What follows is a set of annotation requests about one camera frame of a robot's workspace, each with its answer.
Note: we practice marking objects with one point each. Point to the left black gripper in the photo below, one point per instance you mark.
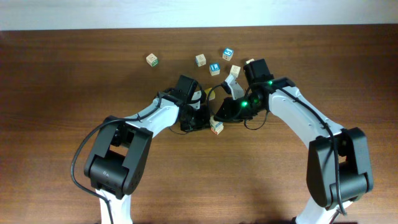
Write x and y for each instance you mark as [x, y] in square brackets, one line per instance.
[203, 121]

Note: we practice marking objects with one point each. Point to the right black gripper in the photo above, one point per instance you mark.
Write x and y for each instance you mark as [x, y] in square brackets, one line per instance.
[228, 111]

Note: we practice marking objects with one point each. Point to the green letter R block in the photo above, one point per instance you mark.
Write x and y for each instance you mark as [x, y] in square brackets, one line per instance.
[215, 124]

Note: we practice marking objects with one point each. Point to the red letter A block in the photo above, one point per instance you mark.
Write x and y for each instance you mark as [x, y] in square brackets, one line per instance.
[218, 129]

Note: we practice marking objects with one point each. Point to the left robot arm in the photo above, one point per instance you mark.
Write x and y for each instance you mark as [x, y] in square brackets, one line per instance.
[117, 160]

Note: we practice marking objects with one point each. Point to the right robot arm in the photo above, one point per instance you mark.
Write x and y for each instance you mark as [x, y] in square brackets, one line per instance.
[339, 168]

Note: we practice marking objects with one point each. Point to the yellow letter O block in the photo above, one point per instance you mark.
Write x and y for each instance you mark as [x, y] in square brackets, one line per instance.
[210, 94]

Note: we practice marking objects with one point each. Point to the plain wooden block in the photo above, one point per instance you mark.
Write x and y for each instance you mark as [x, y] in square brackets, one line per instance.
[235, 70]

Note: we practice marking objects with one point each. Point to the blue letter L block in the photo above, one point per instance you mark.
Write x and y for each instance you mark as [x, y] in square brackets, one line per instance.
[214, 69]

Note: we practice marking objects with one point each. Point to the green-sided right block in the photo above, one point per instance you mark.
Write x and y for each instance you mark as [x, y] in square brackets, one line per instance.
[249, 61]

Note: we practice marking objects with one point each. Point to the green-sided block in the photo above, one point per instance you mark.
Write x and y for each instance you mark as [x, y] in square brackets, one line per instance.
[249, 61]
[152, 60]

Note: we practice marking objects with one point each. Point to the blue number five block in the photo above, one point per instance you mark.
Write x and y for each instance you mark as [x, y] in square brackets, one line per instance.
[227, 54]

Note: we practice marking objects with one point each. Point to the blue-sided plain block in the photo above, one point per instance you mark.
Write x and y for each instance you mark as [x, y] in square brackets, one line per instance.
[200, 60]

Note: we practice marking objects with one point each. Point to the far left green-sided block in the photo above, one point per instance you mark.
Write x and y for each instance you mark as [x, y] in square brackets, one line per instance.
[152, 60]

